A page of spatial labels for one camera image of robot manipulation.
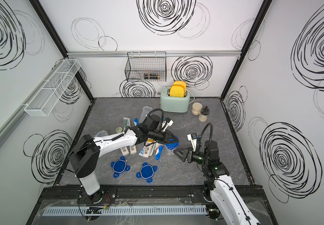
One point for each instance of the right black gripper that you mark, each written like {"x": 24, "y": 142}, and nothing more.
{"x": 190, "y": 154}

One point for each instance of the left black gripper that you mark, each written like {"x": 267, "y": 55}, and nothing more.
{"x": 167, "y": 135}

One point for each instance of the blue-lid clear container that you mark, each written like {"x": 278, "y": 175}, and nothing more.
{"x": 145, "y": 111}
{"x": 170, "y": 148}
{"x": 101, "y": 133}

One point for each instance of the cream lotion bottle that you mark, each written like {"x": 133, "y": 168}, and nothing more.
{"x": 124, "y": 151}
{"x": 148, "y": 147}
{"x": 133, "y": 149}

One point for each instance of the blue container lid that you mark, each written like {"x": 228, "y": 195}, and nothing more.
{"x": 119, "y": 166}
{"x": 147, "y": 172}

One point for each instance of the blue small toiletry tube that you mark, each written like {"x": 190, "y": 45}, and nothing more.
{"x": 136, "y": 122}

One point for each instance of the green toothbrush packet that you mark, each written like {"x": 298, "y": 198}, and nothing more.
{"x": 127, "y": 123}

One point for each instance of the green round toiletry tin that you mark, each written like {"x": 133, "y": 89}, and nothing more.
{"x": 119, "y": 129}

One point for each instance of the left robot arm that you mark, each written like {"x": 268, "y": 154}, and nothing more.
{"x": 85, "y": 154}

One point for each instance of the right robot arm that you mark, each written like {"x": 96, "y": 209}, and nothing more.
{"x": 219, "y": 187}

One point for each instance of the mint green toaster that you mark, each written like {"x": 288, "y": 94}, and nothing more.
{"x": 175, "y": 104}

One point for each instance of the beige round jar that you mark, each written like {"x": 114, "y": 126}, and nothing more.
{"x": 196, "y": 108}

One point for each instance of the black-cap glass bottle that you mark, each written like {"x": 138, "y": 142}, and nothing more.
{"x": 203, "y": 116}

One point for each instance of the front yellow toast slice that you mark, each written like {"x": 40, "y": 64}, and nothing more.
{"x": 177, "y": 91}

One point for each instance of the yellow toast slice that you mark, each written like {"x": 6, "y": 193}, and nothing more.
{"x": 177, "y": 91}
{"x": 181, "y": 83}

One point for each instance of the back yellow toast slice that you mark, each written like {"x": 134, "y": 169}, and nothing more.
{"x": 181, "y": 83}

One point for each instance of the black wire wall basket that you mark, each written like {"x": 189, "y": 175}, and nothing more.
{"x": 146, "y": 66}

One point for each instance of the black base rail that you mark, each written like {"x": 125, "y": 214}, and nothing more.
{"x": 115, "y": 193}

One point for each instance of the white slotted cable duct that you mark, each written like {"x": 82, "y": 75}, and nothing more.
{"x": 126, "y": 210}

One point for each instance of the white mesh wall shelf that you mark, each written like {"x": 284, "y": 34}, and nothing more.
{"x": 61, "y": 86}

